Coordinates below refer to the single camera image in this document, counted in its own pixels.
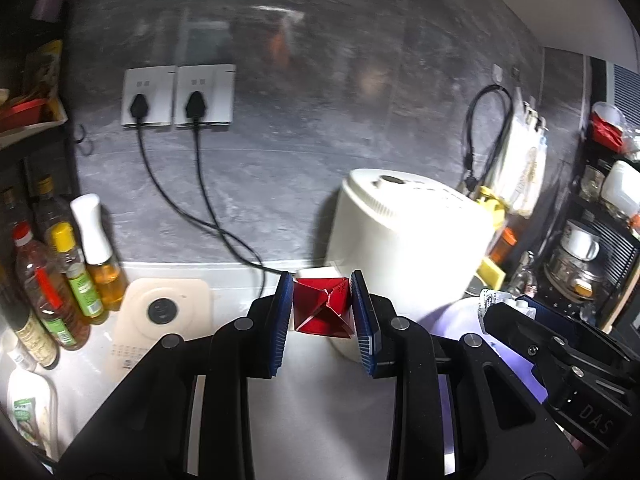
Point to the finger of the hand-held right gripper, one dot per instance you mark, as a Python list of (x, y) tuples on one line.
[(515, 332), (545, 315)]

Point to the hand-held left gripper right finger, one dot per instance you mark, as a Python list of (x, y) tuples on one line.
[(365, 332)]

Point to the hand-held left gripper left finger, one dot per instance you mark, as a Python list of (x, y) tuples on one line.
[(282, 332)]

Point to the clear plastic piece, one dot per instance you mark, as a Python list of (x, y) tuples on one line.
[(492, 300)]

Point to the red paper carton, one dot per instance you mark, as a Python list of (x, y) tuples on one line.
[(320, 310)]

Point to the purple plastic basin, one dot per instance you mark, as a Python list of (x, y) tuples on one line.
[(450, 322)]

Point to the clear glass bottle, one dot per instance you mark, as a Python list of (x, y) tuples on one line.
[(522, 275)]

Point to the glass pot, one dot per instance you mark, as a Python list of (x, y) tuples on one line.
[(575, 275)]

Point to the yellow sponge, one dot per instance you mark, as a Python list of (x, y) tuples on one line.
[(492, 275)]

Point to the wooden cutting board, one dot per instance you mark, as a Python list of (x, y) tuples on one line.
[(622, 300)]

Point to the white enamel mug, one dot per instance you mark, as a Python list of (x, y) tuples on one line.
[(577, 242)]

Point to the orange bottle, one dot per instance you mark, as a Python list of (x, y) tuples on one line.
[(502, 247)]

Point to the black dish rack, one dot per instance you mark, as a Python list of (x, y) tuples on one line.
[(620, 250)]

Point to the white air fryer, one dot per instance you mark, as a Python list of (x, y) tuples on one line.
[(410, 240)]

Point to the yellow lidded container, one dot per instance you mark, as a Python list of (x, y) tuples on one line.
[(492, 205)]

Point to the beige flat kitchen appliance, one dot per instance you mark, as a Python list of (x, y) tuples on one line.
[(160, 335)]

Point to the clear glass cup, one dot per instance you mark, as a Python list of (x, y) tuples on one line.
[(592, 182)]

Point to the white plastic container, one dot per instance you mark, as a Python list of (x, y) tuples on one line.
[(620, 187)]

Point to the hanging white plastic bags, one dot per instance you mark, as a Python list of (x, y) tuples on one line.
[(525, 165)]

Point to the white-top amber spray bottle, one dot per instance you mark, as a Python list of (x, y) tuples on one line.
[(102, 265)]

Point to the red crumpled bag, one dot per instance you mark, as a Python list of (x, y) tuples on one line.
[(605, 130)]

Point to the yellow-cap green-label bottle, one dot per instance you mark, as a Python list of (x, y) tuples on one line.
[(82, 285)]

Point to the red-cap oil bottle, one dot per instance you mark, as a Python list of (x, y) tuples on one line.
[(45, 290)]

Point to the dark beige-label sauce bottle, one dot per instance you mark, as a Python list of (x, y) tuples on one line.
[(30, 330)]

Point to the dark glass bottle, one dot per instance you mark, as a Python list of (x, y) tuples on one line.
[(50, 215)]

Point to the red tray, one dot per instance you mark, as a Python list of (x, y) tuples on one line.
[(22, 112)]

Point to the yellow snack packet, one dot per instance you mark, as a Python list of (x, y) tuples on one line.
[(47, 72)]

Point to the white wall socket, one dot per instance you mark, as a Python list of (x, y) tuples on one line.
[(207, 82), (150, 85)]

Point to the black wall shelf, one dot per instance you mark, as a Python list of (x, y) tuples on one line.
[(30, 135)]

